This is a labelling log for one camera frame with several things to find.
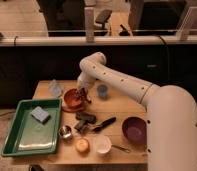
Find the dark grape bunch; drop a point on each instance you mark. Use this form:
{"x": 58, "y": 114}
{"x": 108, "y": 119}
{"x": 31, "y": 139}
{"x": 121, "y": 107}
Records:
{"x": 85, "y": 98}

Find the clear plastic cup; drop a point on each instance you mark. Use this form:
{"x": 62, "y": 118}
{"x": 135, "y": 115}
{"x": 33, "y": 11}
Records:
{"x": 55, "y": 89}

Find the red plate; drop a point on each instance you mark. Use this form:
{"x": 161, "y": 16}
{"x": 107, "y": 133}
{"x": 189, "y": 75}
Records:
{"x": 73, "y": 109}

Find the black handled brush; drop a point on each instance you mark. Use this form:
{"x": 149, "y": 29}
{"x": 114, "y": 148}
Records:
{"x": 104, "y": 124}

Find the metal spoon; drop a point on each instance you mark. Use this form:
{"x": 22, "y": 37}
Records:
{"x": 121, "y": 148}

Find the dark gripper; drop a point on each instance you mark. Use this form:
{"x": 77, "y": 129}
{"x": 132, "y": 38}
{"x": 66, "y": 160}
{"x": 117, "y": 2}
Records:
{"x": 82, "y": 92}

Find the blue plastic cup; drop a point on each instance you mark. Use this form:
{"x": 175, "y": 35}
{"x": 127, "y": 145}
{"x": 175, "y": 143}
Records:
{"x": 102, "y": 91}

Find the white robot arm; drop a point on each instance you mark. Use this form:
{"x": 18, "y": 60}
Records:
{"x": 171, "y": 114}

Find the green plastic tray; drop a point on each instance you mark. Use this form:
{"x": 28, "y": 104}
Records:
{"x": 28, "y": 136}

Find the dark grey toy object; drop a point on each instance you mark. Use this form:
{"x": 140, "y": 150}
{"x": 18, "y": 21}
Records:
{"x": 83, "y": 120}

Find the orange fruit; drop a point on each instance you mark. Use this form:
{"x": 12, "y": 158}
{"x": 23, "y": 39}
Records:
{"x": 82, "y": 145}

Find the small metal cup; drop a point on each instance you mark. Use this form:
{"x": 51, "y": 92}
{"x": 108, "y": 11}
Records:
{"x": 65, "y": 132}

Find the purple bowl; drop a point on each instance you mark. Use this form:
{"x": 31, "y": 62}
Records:
{"x": 134, "y": 129}

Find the office chair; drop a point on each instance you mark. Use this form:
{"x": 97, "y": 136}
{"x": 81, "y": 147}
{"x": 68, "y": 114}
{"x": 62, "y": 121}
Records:
{"x": 103, "y": 18}

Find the red bowl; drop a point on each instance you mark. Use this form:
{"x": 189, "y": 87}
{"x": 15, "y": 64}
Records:
{"x": 72, "y": 100}

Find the blue sponge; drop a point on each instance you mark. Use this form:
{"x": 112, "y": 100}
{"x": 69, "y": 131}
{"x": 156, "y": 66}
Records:
{"x": 39, "y": 114}

